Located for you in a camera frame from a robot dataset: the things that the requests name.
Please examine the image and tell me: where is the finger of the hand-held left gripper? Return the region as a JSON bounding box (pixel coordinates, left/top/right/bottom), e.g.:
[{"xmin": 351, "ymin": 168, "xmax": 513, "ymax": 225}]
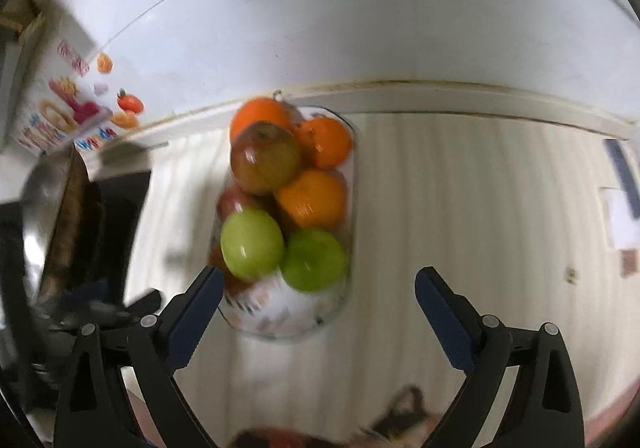
[
  {"xmin": 69, "ymin": 280, "xmax": 114, "ymax": 309},
  {"xmin": 119, "ymin": 290, "xmax": 166, "ymax": 322}
]

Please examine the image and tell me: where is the large red apple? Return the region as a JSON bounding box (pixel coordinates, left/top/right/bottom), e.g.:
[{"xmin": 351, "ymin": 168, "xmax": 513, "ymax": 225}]
[{"xmin": 216, "ymin": 185, "xmax": 281, "ymax": 229}]

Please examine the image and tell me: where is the small red apple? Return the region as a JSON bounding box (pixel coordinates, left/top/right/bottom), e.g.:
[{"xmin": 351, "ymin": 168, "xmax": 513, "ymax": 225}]
[{"xmin": 230, "ymin": 122, "xmax": 302, "ymax": 195}]

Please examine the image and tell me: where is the large orange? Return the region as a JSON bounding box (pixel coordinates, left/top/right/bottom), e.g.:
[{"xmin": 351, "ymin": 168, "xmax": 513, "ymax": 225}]
[{"xmin": 230, "ymin": 98, "xmax": 293, "ymax": 144}]

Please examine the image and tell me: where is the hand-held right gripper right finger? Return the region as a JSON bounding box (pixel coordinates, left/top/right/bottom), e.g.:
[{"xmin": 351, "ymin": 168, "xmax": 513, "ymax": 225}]
[{"xmin": 414, "ymin": 266, "xmax": 585, "ymax": 448}]

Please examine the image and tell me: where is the black glass stove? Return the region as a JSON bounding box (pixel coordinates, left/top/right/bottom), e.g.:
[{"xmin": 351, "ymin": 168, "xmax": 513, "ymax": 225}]
[{"xmin": 85, "ymin": 170, "xmax": 153, "ymax": 309}]

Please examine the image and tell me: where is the small orange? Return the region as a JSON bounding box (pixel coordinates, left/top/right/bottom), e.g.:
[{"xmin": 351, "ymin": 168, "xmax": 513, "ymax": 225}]
[
  {"xmin": 295, "ymin": 117, "xmax": 353, "ymax": 170},
  {"xmin": 275, "ymin": 169, "xmax": 347, "ymax": 230}
]

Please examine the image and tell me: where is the steel wok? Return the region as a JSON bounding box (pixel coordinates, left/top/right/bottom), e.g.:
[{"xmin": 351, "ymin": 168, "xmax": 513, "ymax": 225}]
[{"xmin": 40, "ymin": 153, "xmax": 106, "ymax": 299}]

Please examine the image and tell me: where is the green apple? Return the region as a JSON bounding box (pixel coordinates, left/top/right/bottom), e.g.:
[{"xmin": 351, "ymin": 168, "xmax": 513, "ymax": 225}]
[
  {"xmin": 280, "ymin": 228, "xmax": 349, "ymax": 292},
  {"xmin": 220, "ymin": 208, "xmax": 286, "ymax": 279}
]

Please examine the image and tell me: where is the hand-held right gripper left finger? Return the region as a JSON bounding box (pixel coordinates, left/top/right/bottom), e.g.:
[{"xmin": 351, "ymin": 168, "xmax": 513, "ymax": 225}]
[{"xmin": 53, "ymin": 266, "xmax": 225, "ymax": 448}]

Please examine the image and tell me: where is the cat-shaped mat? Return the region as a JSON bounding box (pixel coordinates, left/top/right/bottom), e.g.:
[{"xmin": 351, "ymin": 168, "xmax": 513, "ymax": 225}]
[{"xmin": 227, "ymin": 385, "xmax": 451, "ymax": 448}]

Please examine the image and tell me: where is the white paper sheet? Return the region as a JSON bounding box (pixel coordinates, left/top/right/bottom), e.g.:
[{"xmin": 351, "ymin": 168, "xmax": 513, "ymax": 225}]
[{"xmin": 600, "ymin": 187, "xmax": 640, "ymax": 251}]

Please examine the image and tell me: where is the oval floral ceramic plate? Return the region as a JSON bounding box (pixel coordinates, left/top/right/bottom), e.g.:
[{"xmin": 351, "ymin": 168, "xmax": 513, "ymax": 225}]
[{"xmin": 207, "ymin": 105, "xmax": 358, "ymax": 341}]

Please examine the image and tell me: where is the striped pink tablecloth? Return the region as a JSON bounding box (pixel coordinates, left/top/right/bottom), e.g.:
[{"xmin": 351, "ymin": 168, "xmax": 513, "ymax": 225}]
[{"xmin": 120, "ymin": 113, "xmax": 640, "ymax": 434}]

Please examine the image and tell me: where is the colourful wall sticker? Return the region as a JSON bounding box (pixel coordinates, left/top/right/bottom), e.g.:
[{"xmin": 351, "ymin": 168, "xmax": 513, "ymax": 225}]
[{"xmin": 15, "ymin": 40, "xmax": 146, "ymax": 156}]

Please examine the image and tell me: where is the steel wok lid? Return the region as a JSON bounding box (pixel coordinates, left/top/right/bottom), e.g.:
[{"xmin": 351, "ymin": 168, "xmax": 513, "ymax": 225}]
[{"xmin": 20, "ymin": 148, "xmax": 88, "ymax": 299}]

